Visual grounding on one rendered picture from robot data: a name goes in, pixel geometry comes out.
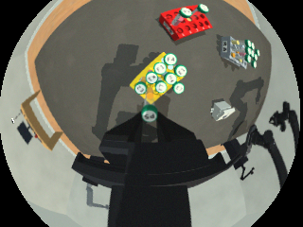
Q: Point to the red tube rack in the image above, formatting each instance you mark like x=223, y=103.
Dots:
x=183, y=29

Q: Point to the test tube with pink liquid and green-white cap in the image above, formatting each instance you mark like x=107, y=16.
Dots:
x=256, y=52

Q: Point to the yellow tube rack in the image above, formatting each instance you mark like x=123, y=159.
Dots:
x=150, y=67

